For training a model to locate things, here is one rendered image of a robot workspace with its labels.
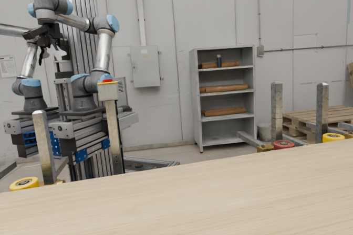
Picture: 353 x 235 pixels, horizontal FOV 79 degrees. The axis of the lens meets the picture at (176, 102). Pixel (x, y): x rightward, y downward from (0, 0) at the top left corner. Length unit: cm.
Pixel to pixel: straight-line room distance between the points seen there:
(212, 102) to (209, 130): 50
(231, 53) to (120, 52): 180
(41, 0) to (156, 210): 100
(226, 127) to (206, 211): 324
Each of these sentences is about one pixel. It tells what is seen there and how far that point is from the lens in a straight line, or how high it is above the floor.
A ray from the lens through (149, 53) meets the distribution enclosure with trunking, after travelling 324.
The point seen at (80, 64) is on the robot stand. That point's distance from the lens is 170.
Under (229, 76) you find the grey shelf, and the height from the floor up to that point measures 110.
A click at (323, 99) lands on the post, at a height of 106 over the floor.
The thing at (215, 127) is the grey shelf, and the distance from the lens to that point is 372.
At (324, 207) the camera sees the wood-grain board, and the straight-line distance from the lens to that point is 66.
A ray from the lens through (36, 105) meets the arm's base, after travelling 185.
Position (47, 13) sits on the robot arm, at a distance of 119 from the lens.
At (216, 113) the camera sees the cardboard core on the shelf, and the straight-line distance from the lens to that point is 335.
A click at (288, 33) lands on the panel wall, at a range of 421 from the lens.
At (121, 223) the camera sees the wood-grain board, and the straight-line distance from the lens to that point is 59.
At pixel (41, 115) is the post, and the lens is 93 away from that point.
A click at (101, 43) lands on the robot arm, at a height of 145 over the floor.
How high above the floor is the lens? 124
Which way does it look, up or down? 8 degrees down
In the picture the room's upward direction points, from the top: 4 degrees counter-clockwise
